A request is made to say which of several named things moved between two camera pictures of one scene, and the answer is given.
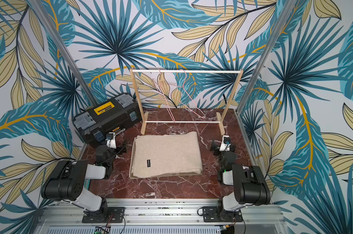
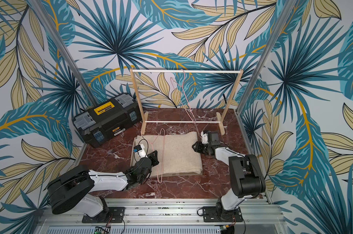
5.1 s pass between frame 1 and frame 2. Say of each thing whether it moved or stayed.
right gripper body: moved
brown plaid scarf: stayed
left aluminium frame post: stayed
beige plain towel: stayed
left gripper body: moved
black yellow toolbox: stayed
